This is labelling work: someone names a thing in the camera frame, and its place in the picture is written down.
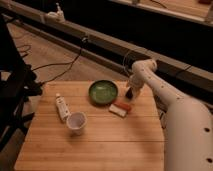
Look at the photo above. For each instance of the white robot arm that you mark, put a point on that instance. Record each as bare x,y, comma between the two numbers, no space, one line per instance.
189,125

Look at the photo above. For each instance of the black tripod stand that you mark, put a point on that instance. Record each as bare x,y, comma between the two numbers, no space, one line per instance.
17,83

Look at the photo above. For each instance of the white device on rail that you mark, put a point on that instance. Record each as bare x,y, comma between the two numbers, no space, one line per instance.
58,15

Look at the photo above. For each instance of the black eraser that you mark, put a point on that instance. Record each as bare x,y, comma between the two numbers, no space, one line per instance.
129,94

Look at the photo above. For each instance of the white tube with cap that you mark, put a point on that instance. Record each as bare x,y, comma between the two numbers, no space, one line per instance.
62,107

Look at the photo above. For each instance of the white rectangular block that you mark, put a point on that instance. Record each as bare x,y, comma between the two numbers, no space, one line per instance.
117,110

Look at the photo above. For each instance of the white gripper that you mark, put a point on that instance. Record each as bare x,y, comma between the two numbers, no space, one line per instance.
135,84

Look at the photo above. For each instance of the orange marker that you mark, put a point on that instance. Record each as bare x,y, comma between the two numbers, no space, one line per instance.
122,105

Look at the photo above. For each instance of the green ceramic bowl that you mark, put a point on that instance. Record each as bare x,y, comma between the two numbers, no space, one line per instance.
103,92

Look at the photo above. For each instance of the long metal rail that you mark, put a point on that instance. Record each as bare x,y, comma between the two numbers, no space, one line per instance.
183,49

